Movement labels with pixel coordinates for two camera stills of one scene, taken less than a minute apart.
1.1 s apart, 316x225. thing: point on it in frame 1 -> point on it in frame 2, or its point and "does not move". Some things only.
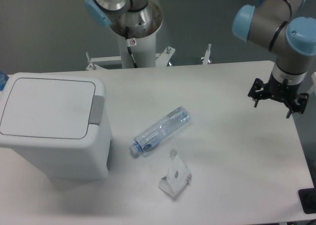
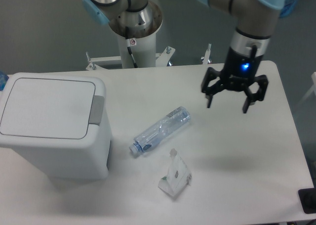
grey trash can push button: [98, 102] does not move
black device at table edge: [307, 198] does not move
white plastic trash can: [58, 122] does not move
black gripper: [287, 93] -> [239, 71]
